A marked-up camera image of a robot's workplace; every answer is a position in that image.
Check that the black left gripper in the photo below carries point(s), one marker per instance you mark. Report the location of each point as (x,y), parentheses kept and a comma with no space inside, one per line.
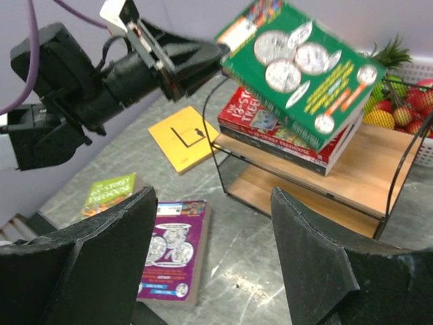
(171,57)

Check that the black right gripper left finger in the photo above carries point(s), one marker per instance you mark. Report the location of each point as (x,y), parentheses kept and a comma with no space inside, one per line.
(86,273)

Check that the purple back-cover Treehouse book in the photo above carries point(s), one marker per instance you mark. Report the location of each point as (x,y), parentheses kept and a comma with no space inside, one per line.
(173,265)

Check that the yellow thin book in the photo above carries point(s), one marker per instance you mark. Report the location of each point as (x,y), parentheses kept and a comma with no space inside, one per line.
(184,138)

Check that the white plastic fruit basket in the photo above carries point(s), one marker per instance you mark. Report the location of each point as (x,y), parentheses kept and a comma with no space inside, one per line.
(399,110)

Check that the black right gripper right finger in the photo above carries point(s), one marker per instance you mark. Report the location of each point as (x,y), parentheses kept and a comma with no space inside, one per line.
(333,275)

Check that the green toy apple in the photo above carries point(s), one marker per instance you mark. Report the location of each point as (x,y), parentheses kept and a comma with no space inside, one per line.
(389,88)

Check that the black wire wooden shelf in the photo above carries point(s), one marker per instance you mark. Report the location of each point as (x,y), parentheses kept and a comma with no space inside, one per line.
(362,192)

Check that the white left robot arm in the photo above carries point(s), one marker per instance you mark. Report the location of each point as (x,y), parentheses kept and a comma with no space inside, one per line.
(66,96)

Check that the red 13-Storey Treehouse book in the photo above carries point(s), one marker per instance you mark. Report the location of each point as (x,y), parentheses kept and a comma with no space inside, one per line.
(245,114)

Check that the Little Women floral book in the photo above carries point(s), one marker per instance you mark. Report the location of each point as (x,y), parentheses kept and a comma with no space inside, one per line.
(320,163)

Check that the orange toy pineapple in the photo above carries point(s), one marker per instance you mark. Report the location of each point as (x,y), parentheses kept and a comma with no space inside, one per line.
(392,56)

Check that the green back-cover Treehouse book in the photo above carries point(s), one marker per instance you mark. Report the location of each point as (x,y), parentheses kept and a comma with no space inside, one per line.
(308,77)

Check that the yellow toy lemon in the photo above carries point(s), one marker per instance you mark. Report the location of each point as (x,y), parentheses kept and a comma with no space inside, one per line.
(379,118)

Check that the green 65-Storey Treehouse book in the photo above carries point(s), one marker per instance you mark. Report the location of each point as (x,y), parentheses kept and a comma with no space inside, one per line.
(106,193)

